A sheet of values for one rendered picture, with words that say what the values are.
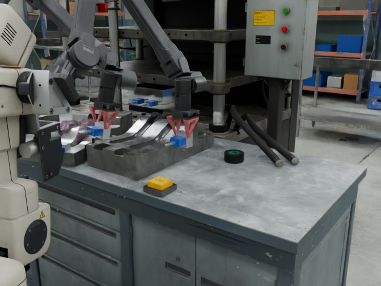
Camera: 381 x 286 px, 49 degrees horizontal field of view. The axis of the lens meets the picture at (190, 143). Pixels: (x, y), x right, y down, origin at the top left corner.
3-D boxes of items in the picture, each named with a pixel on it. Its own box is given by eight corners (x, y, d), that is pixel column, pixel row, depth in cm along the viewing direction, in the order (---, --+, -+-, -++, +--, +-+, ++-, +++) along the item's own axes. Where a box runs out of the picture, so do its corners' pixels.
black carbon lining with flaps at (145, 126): (135, 154, 153) (134, 129, 150) (105, 146, 162) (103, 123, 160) (190, 134, 180) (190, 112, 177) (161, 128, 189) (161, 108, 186)
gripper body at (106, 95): (101, 102, 158) (104, 83, 156) (120, 109, 152) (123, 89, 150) (88, 102, 152) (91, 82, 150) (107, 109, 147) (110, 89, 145)
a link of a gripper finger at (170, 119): (177, 132, 154) (177, 107, 151) (193, 135, 150) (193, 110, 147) (165, 136, 148) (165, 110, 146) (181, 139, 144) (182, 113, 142)
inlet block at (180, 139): (169, 154, 140) (169, 139, 138) (158, 152, 143) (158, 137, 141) (192, 146, 150) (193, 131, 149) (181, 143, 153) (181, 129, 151)
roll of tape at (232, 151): (239, 165, 163) (239, 156, 162) (220, 162, 166) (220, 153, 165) (246, 159, 169) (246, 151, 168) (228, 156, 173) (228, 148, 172)
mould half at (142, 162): (136, 180, 147) (135, 144, 143) (87, 165, 162) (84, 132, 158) (213, 146, 186) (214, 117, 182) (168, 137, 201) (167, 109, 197)
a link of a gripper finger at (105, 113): (104, 125, 158) (108, 101, 156) (117, 130, 154) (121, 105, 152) (89, 126, 153) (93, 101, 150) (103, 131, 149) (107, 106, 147)
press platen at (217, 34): (228, 72, 198) (229, 30, 192) (56, 57, 270) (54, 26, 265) (296, 58, 262) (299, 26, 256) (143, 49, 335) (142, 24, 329)
